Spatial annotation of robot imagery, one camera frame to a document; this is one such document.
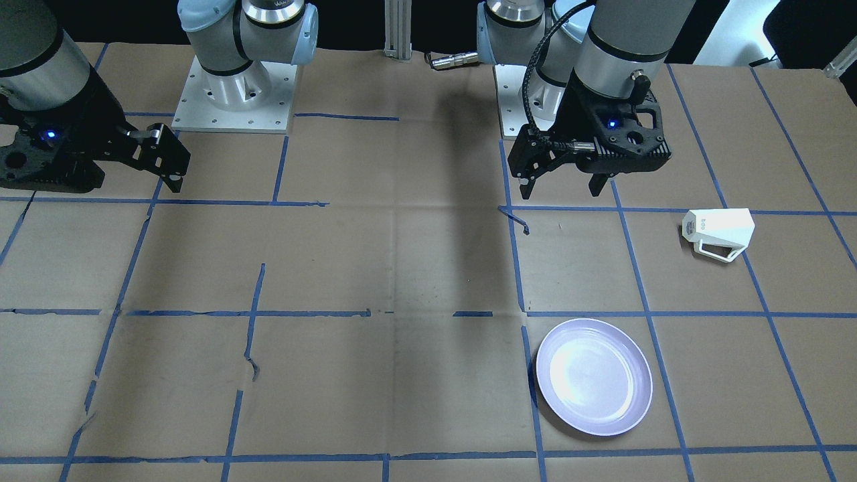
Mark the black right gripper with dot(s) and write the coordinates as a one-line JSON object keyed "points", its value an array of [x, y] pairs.
{"points": [[100, 114]]}

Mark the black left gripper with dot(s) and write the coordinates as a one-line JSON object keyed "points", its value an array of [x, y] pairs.
{"points": [[577, 115]]}

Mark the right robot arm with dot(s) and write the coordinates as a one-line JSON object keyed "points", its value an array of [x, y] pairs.
{"points": [[43, 68]]}

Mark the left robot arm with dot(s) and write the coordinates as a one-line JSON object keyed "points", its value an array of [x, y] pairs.
{"points": [[613, 48]]}

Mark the white angular cup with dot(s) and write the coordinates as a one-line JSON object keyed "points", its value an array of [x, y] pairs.
{"points": [[719, 234]]}

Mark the lavender round plate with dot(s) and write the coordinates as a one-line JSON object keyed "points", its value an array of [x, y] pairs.
{"points": [[594, 377]]}

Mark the silver metal connector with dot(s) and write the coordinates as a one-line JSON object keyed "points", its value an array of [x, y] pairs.
{"points": [[458, 60]]}

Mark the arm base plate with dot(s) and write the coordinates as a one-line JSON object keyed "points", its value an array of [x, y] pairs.
{"points": [[257, 100], [512, 100]]}

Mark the aluminium frame post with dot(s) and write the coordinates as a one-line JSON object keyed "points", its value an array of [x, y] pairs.
{"points": [[397, 29]]}

